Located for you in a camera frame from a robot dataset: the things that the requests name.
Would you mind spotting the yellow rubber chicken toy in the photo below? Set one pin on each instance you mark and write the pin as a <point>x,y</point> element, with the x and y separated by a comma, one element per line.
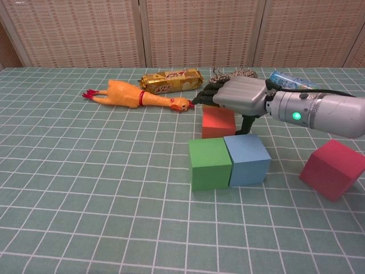
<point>122,94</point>

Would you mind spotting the orange foam block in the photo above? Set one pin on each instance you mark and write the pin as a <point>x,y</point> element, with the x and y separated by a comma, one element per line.
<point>216,122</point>

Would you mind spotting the green foam block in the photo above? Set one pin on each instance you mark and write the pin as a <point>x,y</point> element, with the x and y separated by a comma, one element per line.
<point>209,165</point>

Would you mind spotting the pink red foam block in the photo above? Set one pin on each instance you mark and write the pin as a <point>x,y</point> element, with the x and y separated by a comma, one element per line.
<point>330,171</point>

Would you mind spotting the brown wooden cabinet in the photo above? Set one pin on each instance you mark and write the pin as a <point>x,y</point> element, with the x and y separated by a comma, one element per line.
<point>7,48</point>

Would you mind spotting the light blue foam block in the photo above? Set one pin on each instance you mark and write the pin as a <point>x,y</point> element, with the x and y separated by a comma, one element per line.
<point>248,162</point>

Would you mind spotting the green checked tablecloth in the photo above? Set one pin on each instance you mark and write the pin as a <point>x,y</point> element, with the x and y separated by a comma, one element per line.
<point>85,185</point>

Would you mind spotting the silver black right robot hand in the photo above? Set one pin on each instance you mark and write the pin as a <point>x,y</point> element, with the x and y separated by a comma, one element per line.
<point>242,94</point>

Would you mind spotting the gold snack package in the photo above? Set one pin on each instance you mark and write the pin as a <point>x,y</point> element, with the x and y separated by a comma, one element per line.
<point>171,81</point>

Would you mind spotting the woven folding screen panel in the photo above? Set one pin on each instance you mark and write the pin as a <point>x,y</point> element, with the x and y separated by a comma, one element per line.
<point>359,54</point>
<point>80,31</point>
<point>308,31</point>
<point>202,31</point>

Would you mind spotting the light blue drink can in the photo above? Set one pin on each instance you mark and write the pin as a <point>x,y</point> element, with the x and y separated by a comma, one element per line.
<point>285,81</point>

